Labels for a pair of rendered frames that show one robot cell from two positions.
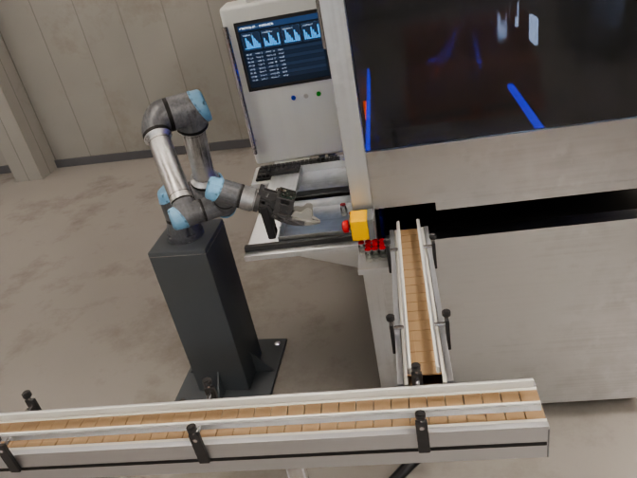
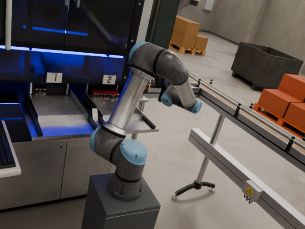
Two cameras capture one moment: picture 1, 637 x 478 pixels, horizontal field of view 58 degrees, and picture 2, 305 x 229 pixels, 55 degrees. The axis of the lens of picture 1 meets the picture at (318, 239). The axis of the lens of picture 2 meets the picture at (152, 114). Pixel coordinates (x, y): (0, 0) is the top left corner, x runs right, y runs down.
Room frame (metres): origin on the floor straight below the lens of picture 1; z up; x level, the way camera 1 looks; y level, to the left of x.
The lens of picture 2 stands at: (2.86, 1.29, 1.64)
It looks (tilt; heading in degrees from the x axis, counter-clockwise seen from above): 24 degrees down; 224
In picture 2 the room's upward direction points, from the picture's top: 14 degrees clockwise
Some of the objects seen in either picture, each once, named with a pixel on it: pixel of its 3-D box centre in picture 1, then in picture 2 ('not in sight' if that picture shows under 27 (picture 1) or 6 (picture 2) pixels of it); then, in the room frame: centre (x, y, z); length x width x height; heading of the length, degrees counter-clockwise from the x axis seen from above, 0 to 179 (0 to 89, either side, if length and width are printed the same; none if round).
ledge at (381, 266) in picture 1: (380, 259); (136, 97); (1.55, -0.18, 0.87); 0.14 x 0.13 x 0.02; 80
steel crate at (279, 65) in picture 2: not in sight; (263, 68); (-3.67, -1.90, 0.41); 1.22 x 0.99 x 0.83; 65
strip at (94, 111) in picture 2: not in sight; (97, 119); (2.05, 0.11, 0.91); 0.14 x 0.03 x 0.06; 79
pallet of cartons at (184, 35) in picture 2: not in sight; (184, 33); (-3.90, -4.80, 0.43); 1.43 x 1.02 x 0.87; 75
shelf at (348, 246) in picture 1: (319, 204); (88, 113); (2.02, -0.03, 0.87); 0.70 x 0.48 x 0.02; 170
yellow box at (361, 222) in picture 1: (362, 225); not in sight; (1.57, -0.14, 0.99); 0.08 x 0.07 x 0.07; 80
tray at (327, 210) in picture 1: (329, 217); (112, 104); (1.84, -0.05, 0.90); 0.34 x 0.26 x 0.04; 79
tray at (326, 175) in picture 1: (338, 176); (56, 103); (2.17, -0.13, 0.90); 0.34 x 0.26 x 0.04; 80
